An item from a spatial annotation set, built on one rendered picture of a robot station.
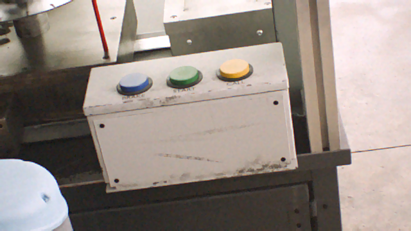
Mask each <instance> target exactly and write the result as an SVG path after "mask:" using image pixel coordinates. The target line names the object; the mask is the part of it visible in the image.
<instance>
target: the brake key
mask: <svg viewBox="0 0 411 231"><path fill-rule="evenodd" d="M119 84H120V87H121V90H122V91H124V92H136V91H139V90H142V89H143V88H144V87H146V86H147V85H148V84H149V81H148V77H147V75H145V74H142V73H130V74H128V75H126V76H124V77H123V78H122V79H121V80H120V82H119Z"/></svg>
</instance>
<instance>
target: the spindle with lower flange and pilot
mask: <svg viewBox="0 0 411 231"><path fill-rule="evenodd" d="M26 15H27V18H24V19H19V20H15V21H13V25H14V27H15V31H16V34H17V36H18V37H22V38H32V37H37V36H39V35H42V34H44V33H45V32H46V31H48V30H49V29H50V27H51V25H50V23H49V19H48V16H47V13H46V12H44V13H40V14H37V15H32V16H29V15H28V13H26Z"/></svg>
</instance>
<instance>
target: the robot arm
mask: <svg viewBox="0 0 411 231"><path fill-rule="evenodd" d="M0 231H73V229H72V226H71V223H70V220H69V216H68V208H67V203H66V201H65V199H64V197H63V196H61V194H60V191H59V188H58V185H57V183H56V181H55V179H54V178H53V175H52V174H51V173H50V172H49V171H47V170H46V169H44V168H43V167H41V166H39V165H37V164H34V163H31V162H23V160H19V159H0Z"/></svg>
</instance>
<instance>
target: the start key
mask: <svg viewBox="0 0 411 231"><path fill-rule="evenodd" d="M198 77H199V76H198V70H197V68H195V67H193V66H182V67H178V68H176V69H174V70H172V71H171V72H170V82H171V83H172V84H176V85H185V84H189V83H193V82H194V81H196V80H197V79H198Z"/></svg>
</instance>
